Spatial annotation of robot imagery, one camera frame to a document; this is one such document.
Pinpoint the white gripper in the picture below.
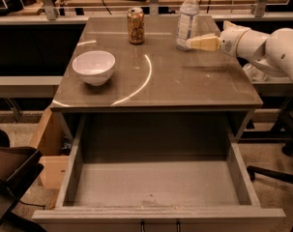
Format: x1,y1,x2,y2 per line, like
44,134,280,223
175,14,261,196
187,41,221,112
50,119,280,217
186,20,249,57

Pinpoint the clear plastic water bottle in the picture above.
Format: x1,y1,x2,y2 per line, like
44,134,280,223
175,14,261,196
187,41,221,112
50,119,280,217
176,0,199,50

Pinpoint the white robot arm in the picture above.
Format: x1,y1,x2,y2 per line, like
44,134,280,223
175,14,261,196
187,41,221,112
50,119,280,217
186,21,293,83

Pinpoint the small pump bottle left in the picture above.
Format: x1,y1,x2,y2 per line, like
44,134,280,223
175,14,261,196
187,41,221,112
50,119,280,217
243,63,257,81

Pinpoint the small pump bottle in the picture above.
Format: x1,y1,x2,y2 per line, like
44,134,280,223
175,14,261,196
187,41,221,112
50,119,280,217
243,63,257,81
253,68,268,82

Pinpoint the small pump bottle right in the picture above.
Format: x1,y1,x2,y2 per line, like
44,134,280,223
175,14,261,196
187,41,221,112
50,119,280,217
253,68,268,82

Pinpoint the open grey top drawer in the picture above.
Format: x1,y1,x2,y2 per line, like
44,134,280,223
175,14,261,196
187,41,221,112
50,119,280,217
33,112,285,232

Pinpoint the grey cabinet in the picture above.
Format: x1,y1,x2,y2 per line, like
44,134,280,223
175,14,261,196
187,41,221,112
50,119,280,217
51,15,262,136

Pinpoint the gold soda can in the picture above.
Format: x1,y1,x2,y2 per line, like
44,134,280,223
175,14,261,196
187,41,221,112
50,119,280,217
127,7,144,44

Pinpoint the white bowl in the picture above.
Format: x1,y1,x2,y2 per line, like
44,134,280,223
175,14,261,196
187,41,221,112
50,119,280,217
73,50,115,86

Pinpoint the dark brown chair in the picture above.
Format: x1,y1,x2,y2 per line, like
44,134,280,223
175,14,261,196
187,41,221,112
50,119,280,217
0,129,46,232

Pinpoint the black drawer handle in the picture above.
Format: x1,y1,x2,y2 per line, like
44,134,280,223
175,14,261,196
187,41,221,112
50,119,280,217
140,221,181,232

